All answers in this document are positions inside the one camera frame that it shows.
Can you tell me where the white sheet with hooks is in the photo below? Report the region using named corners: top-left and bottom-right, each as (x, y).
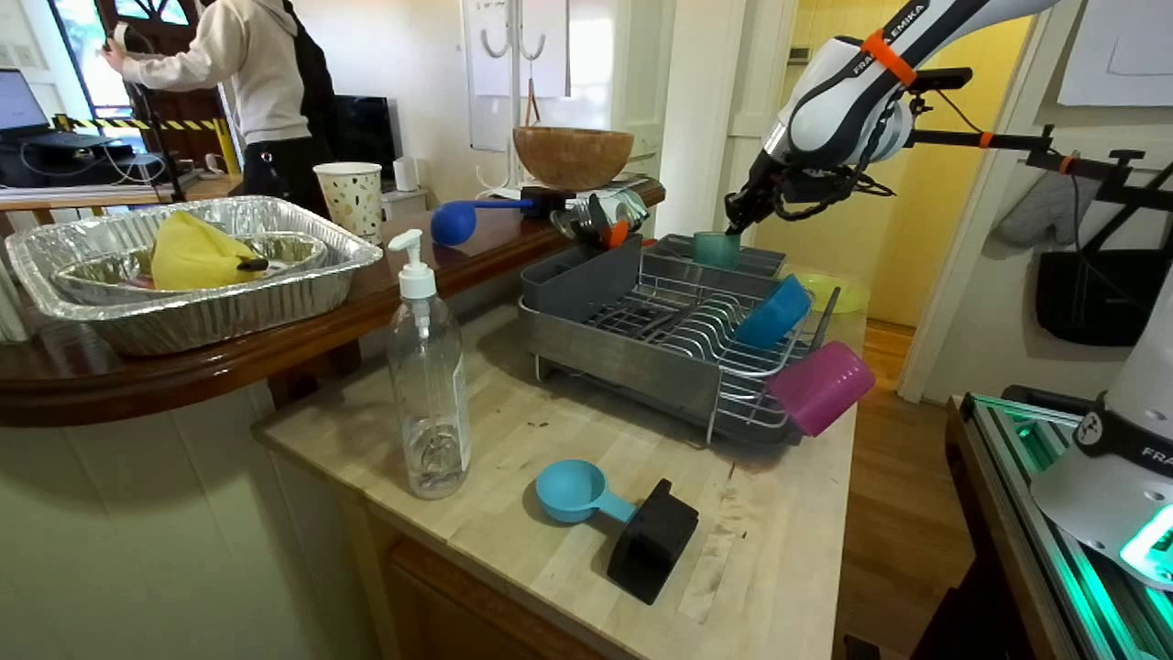
top-left (462, 0), bottom-right (578, 156)

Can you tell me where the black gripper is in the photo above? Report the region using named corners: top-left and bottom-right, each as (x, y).
top-left (723, 147), bottom-right (865, 237)

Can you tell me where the pile of kitchen utensils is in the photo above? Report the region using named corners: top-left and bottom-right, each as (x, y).
top-left (547, 173), bottom-right (672, 255)

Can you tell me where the wooden base cabinet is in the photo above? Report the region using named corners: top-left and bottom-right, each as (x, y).
top-left (360, 510), bottom-right (644, 660)

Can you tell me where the person in light sweater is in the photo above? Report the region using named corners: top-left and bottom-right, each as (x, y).
top-left (100, 0), bottom-right (341, 220)

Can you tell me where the blue plastic cup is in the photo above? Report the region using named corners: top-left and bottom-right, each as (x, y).
top-left (733, 274), bottom-right (818, 356)

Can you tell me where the grey dish drying rack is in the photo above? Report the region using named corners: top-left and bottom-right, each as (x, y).
top-left (518, 232), bottom-right (861, 446)

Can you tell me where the black block holder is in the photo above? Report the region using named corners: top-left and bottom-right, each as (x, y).
top-left (603, 477), bottom-right (704, 606)

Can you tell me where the dotted paper cup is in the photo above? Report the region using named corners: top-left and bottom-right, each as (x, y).
top-left (310, 156), bottom-right (388, 241)

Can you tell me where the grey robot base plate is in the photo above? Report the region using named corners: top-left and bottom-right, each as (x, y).
top-left (1029, 446), bottom-right (1173, 593)

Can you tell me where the grey oven mitt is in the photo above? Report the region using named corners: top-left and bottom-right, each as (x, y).
top-left (989, 169), bottom-right (1102, 255)

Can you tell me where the black monitor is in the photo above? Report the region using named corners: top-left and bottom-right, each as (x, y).
top-left (327, 92), bottom-right (402, 191)

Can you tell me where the clear pump dispenser bottle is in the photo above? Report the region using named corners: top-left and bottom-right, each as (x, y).
top-left (383, 225), bottom-right (476, 502)

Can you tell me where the black bar camera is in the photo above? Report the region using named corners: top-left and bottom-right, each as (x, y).
top-left (911, 63), bottom-right (978, 94)

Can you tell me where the aluminium frame with green light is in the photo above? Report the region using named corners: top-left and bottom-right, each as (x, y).
top-left (955, 390), bottom-right (1173, 660)

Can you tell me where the blue round ladle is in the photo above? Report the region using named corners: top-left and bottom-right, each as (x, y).
top-left (429, 194), bottom-right (543, 249)

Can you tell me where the magenta plastic cup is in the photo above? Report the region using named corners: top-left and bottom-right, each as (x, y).
top-left (766, 338), bottom-right (878, 440)

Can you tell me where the yellow cloth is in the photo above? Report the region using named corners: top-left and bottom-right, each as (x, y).
top-left (148, 208), bottom-right (267, 293)

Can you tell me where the black hanging bag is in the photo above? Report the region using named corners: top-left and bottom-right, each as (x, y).
top-left (1033, 247), bottom-right (1173, 352)

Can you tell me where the white wall panel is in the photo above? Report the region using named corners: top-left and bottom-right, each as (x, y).
top-left (1057, 0), bottom-right (1173, 112)

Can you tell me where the yellow-green plastic bowl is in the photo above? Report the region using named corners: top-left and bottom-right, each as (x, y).
top-left (790, 269), bottom-right (877, 326)

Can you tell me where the brown wooden bowl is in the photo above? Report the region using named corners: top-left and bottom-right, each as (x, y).
top-left (510, 120), bottom-right (638, 194)

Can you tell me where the light blue measuring scoop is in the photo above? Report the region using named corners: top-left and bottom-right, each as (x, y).
top-left (530, 453), bottom-right (642, 528)

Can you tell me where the dark wooden bar ledge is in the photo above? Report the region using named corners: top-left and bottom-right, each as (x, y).
top-left (0, 181), bottom-right (578, 430)

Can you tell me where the large aluminium foil tray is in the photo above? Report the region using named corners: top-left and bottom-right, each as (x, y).
top-left (3, 191), bottom-right (388, 359)

